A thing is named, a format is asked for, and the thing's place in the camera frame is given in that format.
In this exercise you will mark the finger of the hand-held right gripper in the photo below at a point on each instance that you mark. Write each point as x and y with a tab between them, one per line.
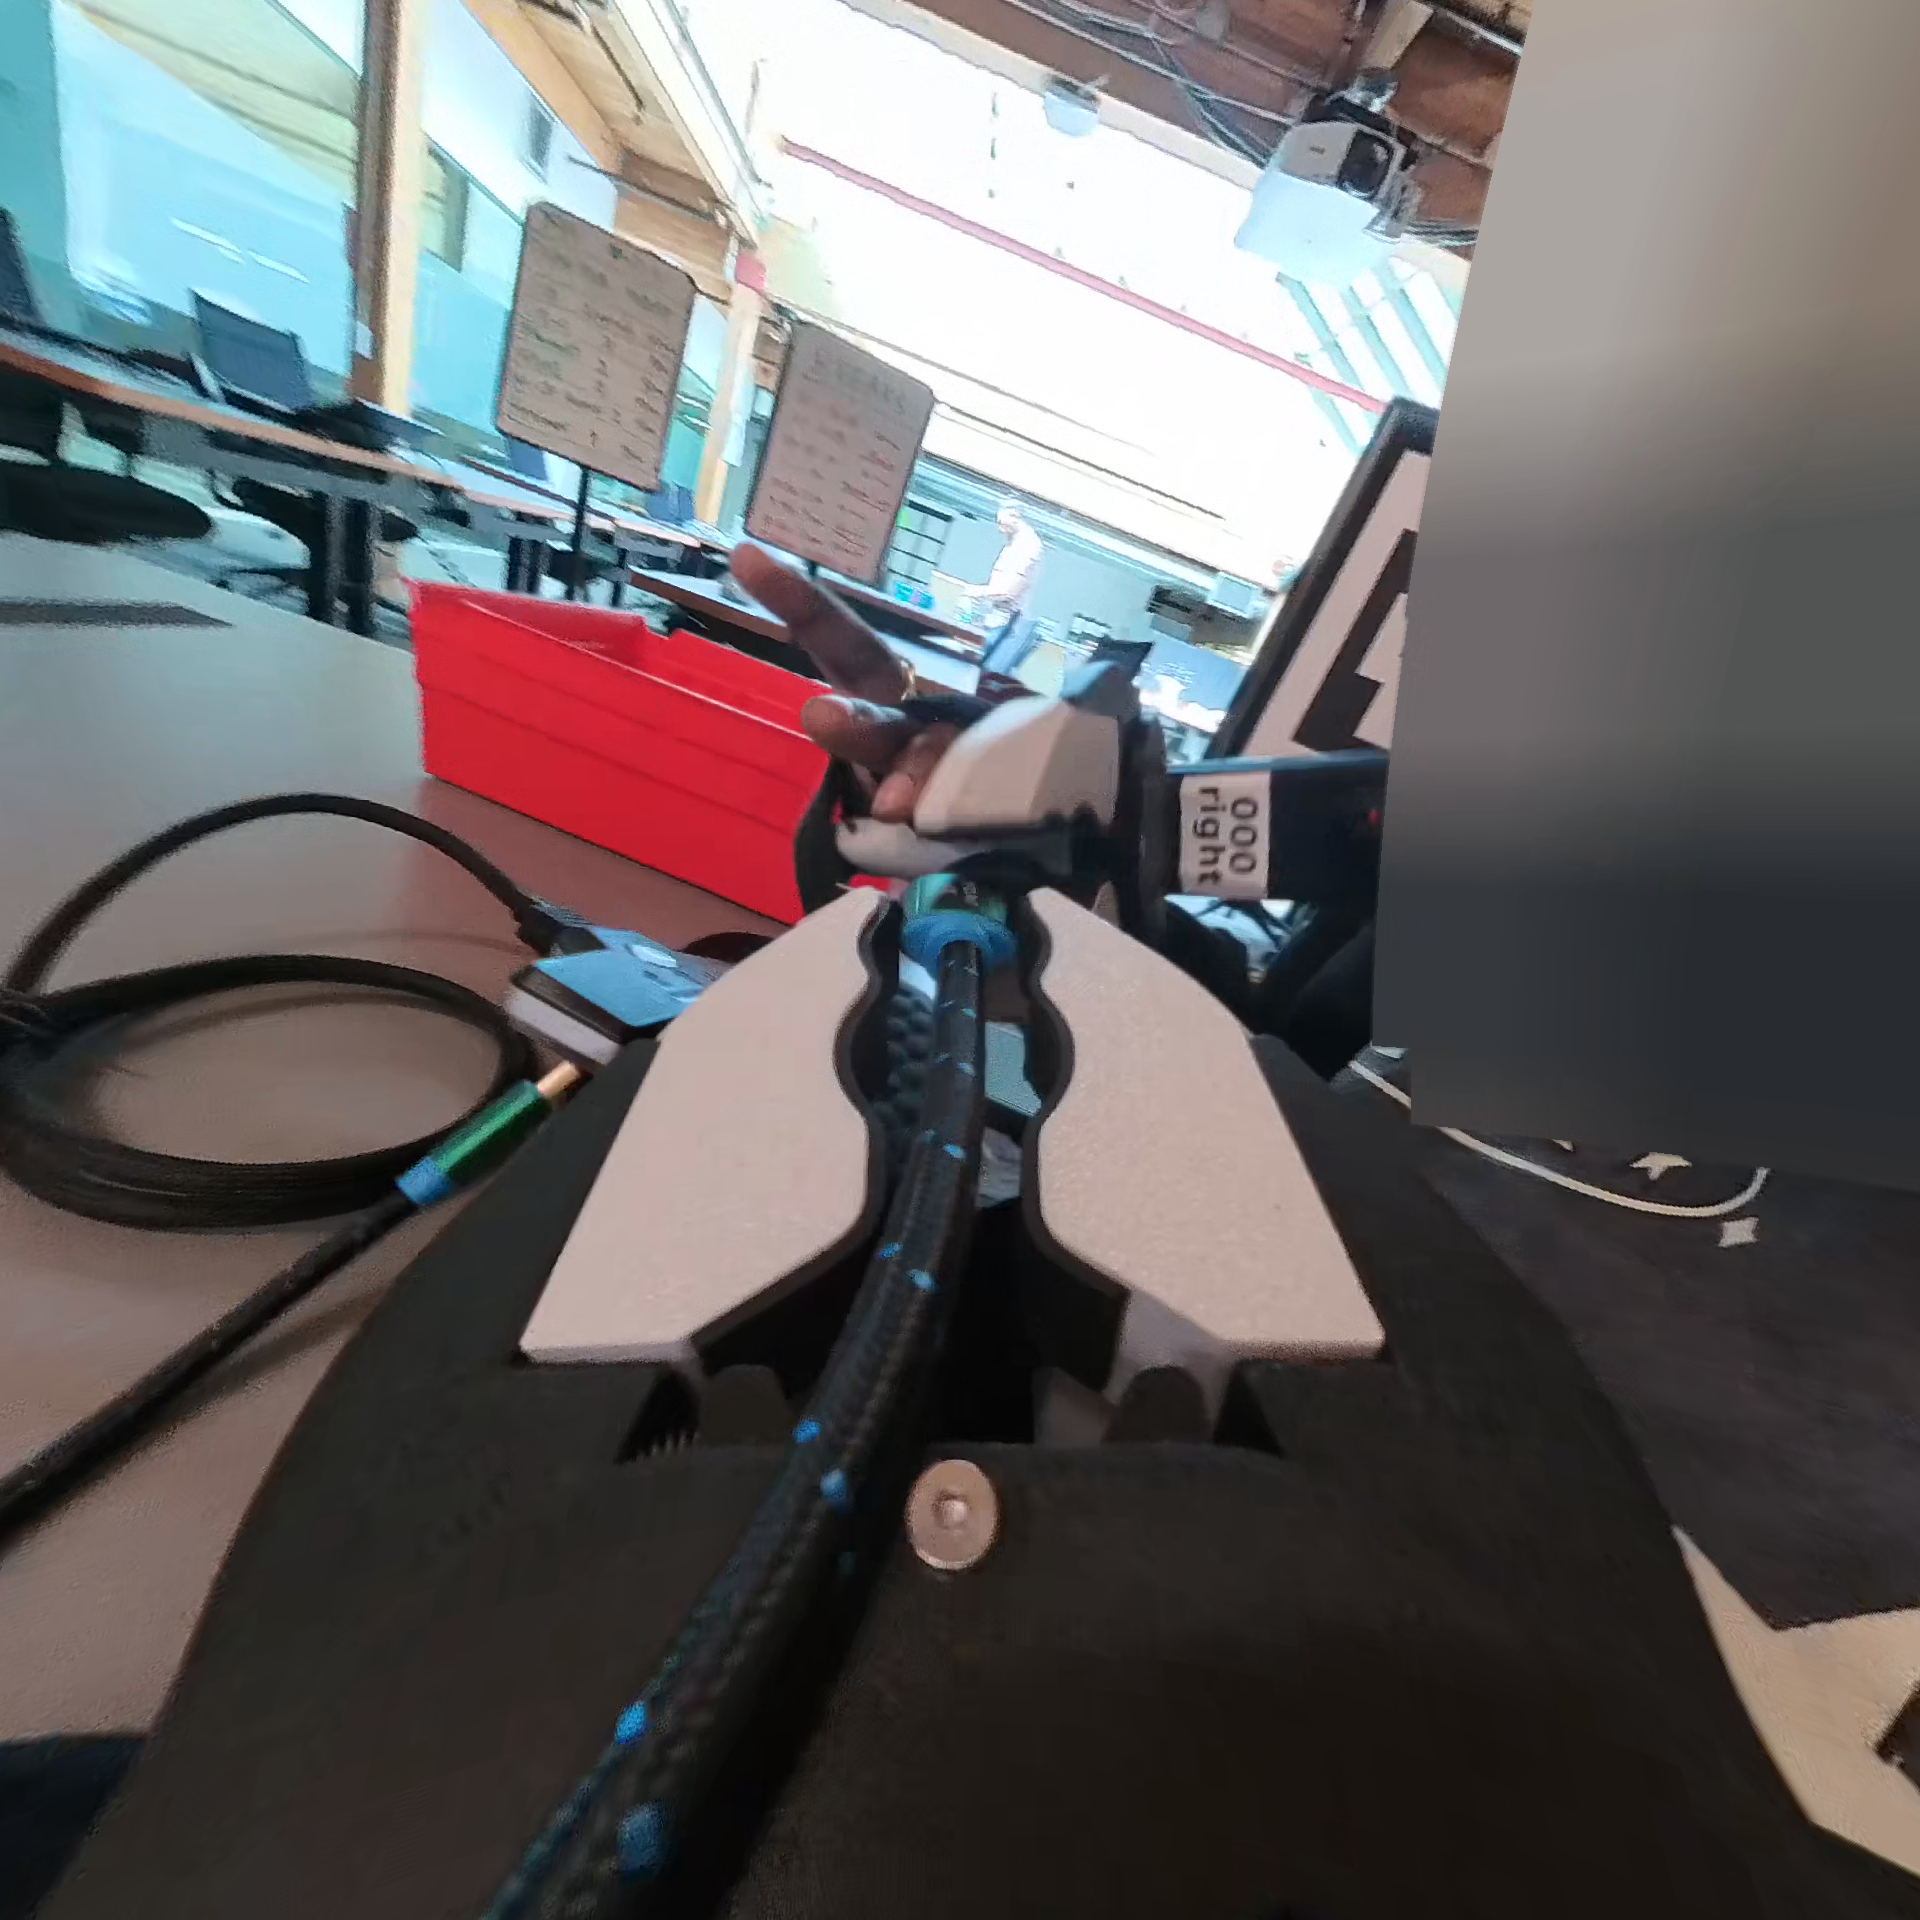
901	851
1021	764

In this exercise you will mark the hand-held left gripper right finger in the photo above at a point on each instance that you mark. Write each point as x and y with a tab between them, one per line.
1184	1171

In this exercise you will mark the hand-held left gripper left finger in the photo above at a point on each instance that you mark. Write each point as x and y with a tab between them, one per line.
720	1171

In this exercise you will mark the person's right hand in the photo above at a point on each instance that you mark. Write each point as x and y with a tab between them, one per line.
863	734

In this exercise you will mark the dark adapter hub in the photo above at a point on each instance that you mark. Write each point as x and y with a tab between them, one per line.
630	983

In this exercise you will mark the black and white marker board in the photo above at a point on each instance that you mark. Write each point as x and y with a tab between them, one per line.
1359	600

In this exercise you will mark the red plastic bin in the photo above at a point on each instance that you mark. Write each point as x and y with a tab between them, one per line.
600	734

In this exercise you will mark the whiteboard on stand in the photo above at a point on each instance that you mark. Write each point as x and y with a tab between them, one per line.
840	451
600	347

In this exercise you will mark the red ceiling pipe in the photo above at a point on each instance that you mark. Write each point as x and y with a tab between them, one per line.
1050	255

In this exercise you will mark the dark star-print cloth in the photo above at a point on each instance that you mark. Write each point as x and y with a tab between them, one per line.
1725	1396

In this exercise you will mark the white ceiling projector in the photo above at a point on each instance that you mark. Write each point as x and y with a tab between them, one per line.
1319	196

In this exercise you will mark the black office chair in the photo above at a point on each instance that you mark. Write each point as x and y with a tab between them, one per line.
255	353

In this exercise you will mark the wooden pillar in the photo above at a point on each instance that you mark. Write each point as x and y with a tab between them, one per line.
390	196

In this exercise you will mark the long brown-top desk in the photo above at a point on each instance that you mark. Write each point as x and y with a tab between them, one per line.
182	408

